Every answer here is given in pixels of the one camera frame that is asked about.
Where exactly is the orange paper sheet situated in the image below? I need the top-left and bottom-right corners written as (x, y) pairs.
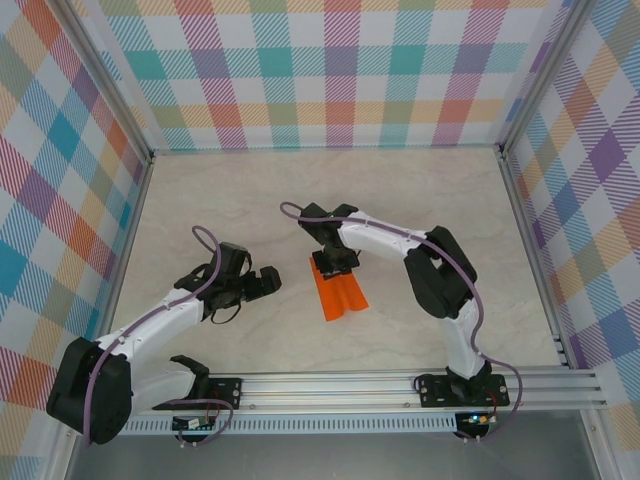
top-left (309, 252), bottom-right (370, 324)

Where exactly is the long aluminium mounting rail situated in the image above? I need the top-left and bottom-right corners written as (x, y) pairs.
top-left (130, 367), bottom-right (609, 414)

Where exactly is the aluminium lower frame strut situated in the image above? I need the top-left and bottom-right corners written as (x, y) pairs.
top-left (581, 407), bottom-right (619, 480)
top-left (44, 429), bottom-right (84, 480)

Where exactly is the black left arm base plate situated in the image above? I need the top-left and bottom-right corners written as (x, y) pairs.
top-left (204, 377), bottom-right (244, 411)

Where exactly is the aluminium table side rail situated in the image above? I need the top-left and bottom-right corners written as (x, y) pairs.
top-left (498, 149), bottom-right (572, 370)
top-left (94, 154), bottom-right (156, 351)

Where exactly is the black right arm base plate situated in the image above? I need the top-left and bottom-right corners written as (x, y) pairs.
top-left (416, 372), bottom-right (510, 409)

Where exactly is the aluminium frame post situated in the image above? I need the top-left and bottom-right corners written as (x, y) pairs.
top-left (497, 0), bottom-right (599, 159)
top-left (47, 0), bottom-right (156, 166)

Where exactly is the small black circuit board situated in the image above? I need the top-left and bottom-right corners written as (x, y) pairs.
top-left (172, 416), bottom-right (217, 433)

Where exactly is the slotted grey cable duct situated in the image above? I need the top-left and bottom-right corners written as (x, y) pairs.
top-left (122, 416), bottom-right (459, 435)

